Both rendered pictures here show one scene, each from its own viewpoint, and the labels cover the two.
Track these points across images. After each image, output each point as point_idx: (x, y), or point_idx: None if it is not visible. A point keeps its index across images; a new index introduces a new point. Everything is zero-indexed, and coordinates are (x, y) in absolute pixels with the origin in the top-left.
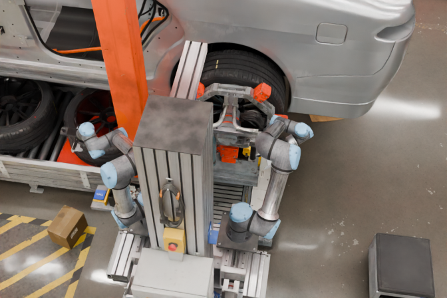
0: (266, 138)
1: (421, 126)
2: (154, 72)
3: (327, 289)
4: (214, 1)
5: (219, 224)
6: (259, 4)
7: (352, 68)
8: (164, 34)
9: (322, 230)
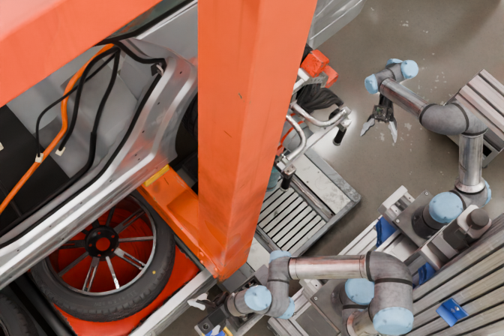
0: (450, 112)
1: None
2: (154, 148)
3: (436, 188)
4: None
5: (391, 235)
6: None
7: None
8: (165, 92)
9: (376, 142)
